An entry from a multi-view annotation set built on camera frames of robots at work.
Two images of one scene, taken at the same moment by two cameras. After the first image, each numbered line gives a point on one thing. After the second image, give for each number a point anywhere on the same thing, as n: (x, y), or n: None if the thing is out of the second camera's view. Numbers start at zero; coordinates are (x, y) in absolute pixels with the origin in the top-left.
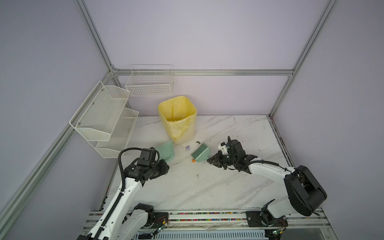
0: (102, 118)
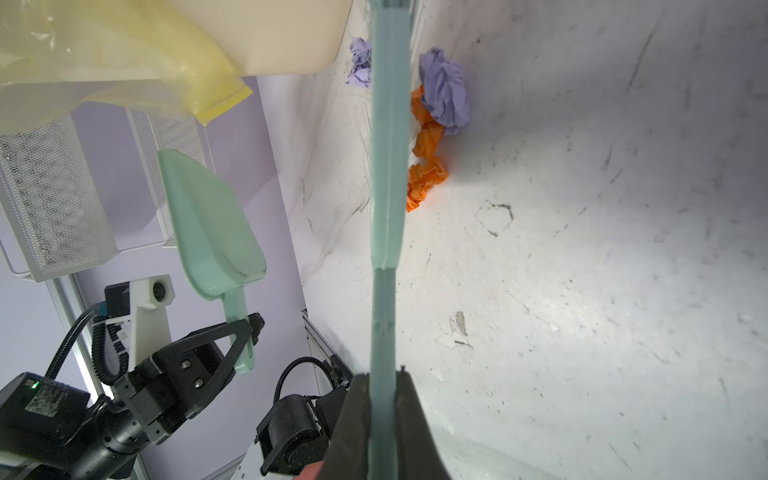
0: (77, 190)
